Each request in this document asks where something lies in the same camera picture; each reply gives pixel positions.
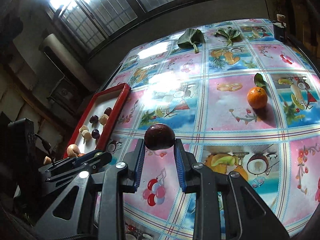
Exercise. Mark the tan round object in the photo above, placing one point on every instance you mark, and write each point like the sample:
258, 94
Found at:
47, 160

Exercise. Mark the brown rough-skinned fruit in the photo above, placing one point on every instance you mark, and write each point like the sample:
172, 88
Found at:
73, 150

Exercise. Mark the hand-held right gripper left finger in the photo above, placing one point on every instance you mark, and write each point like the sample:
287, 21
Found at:
140, 165

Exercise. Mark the barred window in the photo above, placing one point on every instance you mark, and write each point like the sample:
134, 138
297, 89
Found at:
112, 12

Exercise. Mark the fruit print tablecloth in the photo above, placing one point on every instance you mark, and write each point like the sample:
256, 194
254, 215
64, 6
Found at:
225, 120

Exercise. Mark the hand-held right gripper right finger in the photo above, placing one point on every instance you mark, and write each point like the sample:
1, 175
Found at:
180, 166

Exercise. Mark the green grape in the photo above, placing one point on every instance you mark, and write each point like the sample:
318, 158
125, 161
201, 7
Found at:
98, 153

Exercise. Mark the orange with green leaf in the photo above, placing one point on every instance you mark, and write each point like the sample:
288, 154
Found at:
257, 97

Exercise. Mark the crinkled green leaf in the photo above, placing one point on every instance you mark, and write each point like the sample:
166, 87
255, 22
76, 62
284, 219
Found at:
228, 34

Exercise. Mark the pale banana piece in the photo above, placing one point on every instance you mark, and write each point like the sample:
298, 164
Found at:
83, 129
87, 135
104, 119

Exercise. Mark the dark red plum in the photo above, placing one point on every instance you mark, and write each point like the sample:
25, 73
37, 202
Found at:
93, 119
108, 110
159, 136

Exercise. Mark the broad green leaf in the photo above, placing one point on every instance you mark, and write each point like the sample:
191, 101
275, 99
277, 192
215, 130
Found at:
190, 38

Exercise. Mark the red rimmed white tray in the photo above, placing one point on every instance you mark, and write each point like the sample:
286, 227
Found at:
117, 110

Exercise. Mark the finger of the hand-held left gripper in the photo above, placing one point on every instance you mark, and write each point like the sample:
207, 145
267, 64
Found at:
82, 156
97, 160

